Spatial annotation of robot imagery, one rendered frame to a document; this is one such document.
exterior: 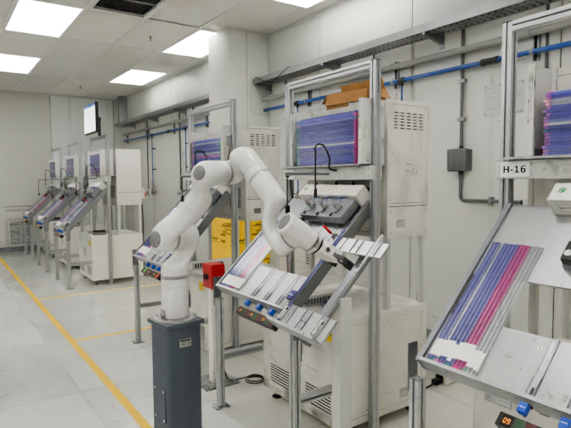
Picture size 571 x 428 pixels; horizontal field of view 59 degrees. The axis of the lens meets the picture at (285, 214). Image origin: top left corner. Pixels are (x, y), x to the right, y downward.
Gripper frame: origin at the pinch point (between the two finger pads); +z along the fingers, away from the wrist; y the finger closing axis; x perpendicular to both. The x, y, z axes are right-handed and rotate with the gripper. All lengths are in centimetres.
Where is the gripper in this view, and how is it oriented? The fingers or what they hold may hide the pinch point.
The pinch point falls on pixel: (342, 264)
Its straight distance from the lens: 195.7
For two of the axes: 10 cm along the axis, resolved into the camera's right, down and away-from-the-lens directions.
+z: 7.1, 5.3, 4.6
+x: -4.7, 8.5, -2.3
